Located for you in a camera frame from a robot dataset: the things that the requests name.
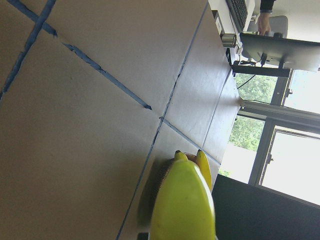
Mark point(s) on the black monitor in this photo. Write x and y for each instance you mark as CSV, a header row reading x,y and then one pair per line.
x,y
291,53

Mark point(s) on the brown wicker basket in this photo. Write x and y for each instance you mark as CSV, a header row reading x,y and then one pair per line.
x,y
158,173

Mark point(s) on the aluminium frame post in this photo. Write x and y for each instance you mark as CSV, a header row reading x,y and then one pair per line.
x,y
280,112

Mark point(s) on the yellow banana basket edge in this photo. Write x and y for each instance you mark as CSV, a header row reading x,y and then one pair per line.
x,y
204,166

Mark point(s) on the seated person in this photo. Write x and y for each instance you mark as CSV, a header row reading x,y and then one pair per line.
x,y
263,22

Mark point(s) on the small metal cup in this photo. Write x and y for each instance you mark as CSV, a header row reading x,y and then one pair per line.
x,y
229,40

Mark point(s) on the black keyboard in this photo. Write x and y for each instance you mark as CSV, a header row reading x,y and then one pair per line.
x,y
239,13

